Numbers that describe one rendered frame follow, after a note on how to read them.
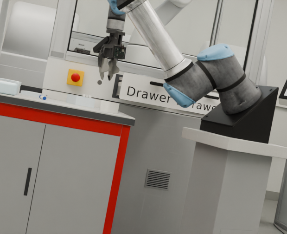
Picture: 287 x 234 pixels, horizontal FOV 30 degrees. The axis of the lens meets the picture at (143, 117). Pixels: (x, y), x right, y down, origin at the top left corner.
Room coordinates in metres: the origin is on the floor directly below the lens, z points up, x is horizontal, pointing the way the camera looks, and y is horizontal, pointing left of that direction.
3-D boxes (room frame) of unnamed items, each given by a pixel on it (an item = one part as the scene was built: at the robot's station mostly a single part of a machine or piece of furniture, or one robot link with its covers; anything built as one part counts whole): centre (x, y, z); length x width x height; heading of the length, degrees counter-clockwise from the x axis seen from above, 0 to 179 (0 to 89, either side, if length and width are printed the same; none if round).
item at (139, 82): (2.21, -0.03, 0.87); 0.29 x 0.02 x 0.11; 99
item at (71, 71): (2.46, 0.34, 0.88); 0.07 x 0.05 x 0.07; 99
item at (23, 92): (2.34, 0.49, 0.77); 0.13 x 0.09 x 0.02; 4
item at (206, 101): (2.57, -0.30, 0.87); 0.29 x 0.02 x 0.11; 99
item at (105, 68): (2.27, 0.20, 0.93); 0.06 x 0.03 x 0.09; 43
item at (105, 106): (2.04, 0.13, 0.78); 0.07 x 0.07 x 0.04
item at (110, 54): (2.28, 0.18, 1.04); 0.09 x 0.08 x 0.12; 43
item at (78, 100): (2.28, 0.28, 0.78); 0.12 x 0.08 x 0.04; 26
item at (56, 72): (3.01, 0.05, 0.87); 1.02 x 0.95 x 0.14; 99
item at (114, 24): (2.28, 0.19, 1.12); 0.08 x 0.08 x 0.05
